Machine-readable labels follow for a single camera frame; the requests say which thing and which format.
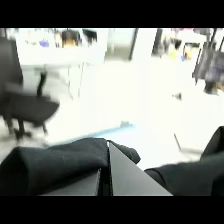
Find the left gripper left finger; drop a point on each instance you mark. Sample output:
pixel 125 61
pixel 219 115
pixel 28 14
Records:
pixel 87 185

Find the black office chair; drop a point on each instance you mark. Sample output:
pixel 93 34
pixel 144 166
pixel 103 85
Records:
pixel 30 108

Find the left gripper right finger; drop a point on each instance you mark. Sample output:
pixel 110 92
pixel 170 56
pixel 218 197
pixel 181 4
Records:
pixel 130 180

